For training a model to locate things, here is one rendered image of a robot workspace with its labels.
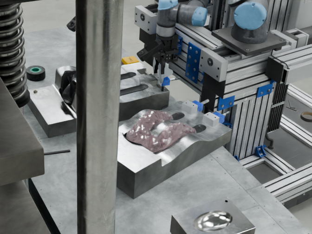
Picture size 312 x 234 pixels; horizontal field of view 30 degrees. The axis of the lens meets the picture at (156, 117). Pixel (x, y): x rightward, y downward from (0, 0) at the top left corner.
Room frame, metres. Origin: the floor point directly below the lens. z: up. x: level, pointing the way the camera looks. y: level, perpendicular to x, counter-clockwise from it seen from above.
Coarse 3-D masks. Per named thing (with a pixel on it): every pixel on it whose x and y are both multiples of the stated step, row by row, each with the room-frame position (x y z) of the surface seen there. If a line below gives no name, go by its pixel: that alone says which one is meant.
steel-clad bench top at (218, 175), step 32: (32, 32) 2.58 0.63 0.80; (64, 32) 2.61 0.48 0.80; (32, 64) 2.27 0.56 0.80; (64, 64) 2.29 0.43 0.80; (32, 128) 1.77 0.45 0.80; (64, 160) 1.60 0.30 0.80; (224, 160) 1.67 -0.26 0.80; (64, 192) 1.43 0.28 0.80; (160, 192) 1.47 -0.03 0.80; (192, 192) 1.48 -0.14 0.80; (224, 192) 1.50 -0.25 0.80; (256, 192) 1.51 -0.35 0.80; (64, 224) 1.29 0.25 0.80; (128, 224) 1.31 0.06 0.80; (160, 224) 1.32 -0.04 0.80; (256, 224) 1.35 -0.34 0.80; (288, 224) 1.37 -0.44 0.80
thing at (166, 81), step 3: (156, 75) 2.16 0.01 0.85; (165, 78) 2.16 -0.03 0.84; (168, 78) 2.16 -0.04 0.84; (171, 78) 2.18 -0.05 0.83; (174, 78) 2.19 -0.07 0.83; (177, 78) 2.19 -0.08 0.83; (159, 81) 2.13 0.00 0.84; (165, 81) 2.15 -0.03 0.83; (168, 81) 2.15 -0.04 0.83; (162, 84) 2.14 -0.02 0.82; (165, 84) 2.15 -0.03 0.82; (168, 84) 2.15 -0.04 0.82
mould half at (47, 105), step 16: (128, 64) 2.17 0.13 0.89; (128, 80) 2.04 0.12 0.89; (144, 80) 2.04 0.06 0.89; (32, 96) 1.90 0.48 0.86; (48, 96) 1.91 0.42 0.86; (128, 96) 1.92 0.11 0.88; (144, 96) 1.93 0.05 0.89; (160, 96) 1.95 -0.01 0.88; (32, 112) 1.88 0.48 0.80; (48, 112) 1.80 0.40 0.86; (64, 112) 1.81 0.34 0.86; (128, 112) 1.88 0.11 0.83; (48, 128) 1.72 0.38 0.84; (64, 128) 1.75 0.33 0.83
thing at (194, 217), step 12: (204, 204) 1.35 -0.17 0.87; (216, 204) 1.35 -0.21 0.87; (228, 204) 1.36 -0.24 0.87; (180, 216) 1.28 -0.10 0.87; (192, 216) 1.29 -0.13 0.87; (204, 216) 1.30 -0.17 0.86; (216, 216) 1.31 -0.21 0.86; (228, 216) 1.31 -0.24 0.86; (240, 216) 1.31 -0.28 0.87; (180, 228) 1.24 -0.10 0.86; (192, 228) 1.24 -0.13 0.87; (204, 228) 1.27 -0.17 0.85; (216, 228) 1.27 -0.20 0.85; (228, 228) 1.25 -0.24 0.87; (240, 228) 1.25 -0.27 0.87; (252, 228) 1.26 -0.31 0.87
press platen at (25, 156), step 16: (0, 80) 0.85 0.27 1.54; (0, 96) 0.80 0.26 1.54; (0, 112) 0.76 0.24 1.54; (16, 112) 0.76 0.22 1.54; (0, 128) 0.71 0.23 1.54; (16, 128) 0.72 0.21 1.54; (0, 144) 0.67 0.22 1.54; (16, 144) 0.68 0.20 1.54; (32, 144) 0.68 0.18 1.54; (0, 160) 0.64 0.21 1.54; (16, 160) 0.65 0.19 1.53; (32, 160) 0.66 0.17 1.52; (0, 176) 0.64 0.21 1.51; (16, 176) 0.65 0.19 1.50; (32, 176) 0.66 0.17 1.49
